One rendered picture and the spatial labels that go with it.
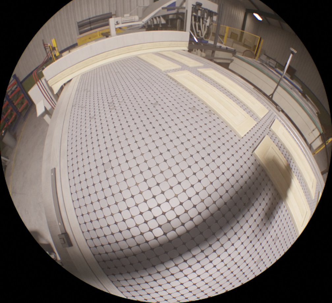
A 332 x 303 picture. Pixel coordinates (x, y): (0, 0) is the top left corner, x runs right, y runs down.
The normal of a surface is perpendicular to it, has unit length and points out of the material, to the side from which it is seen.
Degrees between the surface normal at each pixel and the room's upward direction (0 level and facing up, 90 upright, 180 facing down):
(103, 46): 90
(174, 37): 90
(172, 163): 0
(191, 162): 0
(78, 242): 0
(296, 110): 90
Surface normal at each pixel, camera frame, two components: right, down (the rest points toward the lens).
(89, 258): 0.02, -0.57
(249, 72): -0.87, 0.40
